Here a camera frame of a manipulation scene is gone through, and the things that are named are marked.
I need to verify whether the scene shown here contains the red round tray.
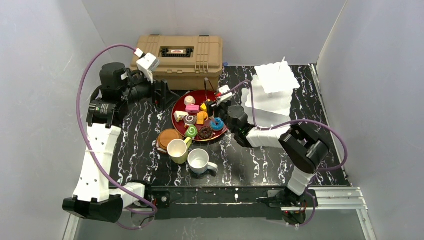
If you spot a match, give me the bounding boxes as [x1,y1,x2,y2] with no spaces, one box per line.
[171,90,228,142]

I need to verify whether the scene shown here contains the tan plastic toolbox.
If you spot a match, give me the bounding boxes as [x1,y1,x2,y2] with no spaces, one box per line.
[136,35,223,90]

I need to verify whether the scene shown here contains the white tiered cake stand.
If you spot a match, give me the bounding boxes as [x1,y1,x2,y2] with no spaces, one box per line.
[241,58,300,128]

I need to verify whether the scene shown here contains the pink handled metal tongs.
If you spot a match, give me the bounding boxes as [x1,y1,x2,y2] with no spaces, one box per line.
[204,77,214,120]

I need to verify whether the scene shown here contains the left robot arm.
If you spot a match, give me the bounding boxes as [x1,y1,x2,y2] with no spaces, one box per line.
[62,62,158,223]

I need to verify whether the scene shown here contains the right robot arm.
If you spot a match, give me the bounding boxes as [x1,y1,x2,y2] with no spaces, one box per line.
[205,101,330,197]

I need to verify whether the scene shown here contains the yellow toy cake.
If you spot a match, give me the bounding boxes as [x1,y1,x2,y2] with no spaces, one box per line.
[200,103,207,112]

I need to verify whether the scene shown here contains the orange toy cake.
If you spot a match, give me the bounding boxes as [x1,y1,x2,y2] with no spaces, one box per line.
[196,111,209,126]

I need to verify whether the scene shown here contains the blue toy donut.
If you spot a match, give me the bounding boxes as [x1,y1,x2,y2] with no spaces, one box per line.
[209,117,225,132]

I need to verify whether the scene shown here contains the pink toy cake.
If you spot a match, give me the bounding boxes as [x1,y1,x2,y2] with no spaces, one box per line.
[185,104,200,114]

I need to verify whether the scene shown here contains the white round toy mochi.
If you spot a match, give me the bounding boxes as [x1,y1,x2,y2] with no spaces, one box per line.
[184,95,196,106]

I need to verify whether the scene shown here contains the white toy cake slice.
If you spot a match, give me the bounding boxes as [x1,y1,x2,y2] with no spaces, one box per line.
[173,110,189,122]

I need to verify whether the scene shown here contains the chocolate toy donut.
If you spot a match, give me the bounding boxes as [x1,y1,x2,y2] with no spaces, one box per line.
[198,126,214,140]

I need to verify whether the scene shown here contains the brown swirl roll cake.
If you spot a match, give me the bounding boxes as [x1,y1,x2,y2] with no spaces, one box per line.
[183,114,197,125]

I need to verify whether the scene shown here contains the green swirl roll cake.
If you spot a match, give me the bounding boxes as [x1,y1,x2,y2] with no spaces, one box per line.
[185,125,198,139]

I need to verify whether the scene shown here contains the wooden coaster stack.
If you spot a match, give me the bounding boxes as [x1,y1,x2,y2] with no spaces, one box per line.
[156,128,183,154]

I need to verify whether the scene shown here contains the white grey mug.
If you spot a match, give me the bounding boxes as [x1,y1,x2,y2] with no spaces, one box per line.
[187,148,218,175]

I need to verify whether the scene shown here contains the yellow green mug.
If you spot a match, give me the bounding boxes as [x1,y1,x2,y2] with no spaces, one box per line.
[167,137,193,165]

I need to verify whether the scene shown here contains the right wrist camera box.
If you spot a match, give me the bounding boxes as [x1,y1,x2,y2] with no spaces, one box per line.
[215,85,233,106]

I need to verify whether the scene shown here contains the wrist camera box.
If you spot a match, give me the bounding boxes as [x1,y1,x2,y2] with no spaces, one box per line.
[215,85,233,106]
[134,48,160,84]

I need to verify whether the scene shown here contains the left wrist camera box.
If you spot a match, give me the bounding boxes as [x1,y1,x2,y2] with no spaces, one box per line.
[134,48,160,84]

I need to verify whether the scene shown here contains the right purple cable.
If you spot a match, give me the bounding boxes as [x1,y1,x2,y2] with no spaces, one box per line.
[216,79,349,227]

